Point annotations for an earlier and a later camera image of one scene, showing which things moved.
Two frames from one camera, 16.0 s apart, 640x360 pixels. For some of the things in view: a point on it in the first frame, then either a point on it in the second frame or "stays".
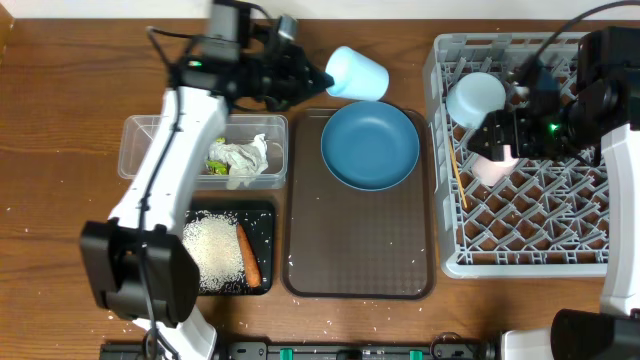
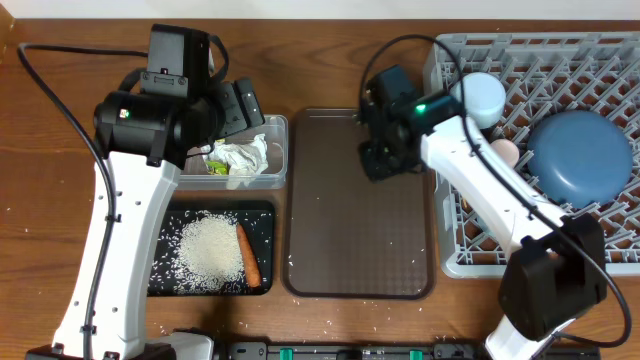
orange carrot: [251, 266] stays
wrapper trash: [246, 161] stays
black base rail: [262, 350] stays
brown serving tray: [344, 243] stays
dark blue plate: [370, 145] -> [580, 158]
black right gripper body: [556, 133] -> [380, 161]
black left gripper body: [279, 76] -> [234, 114]
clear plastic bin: [135, 133] stays
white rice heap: [213, 241] stays
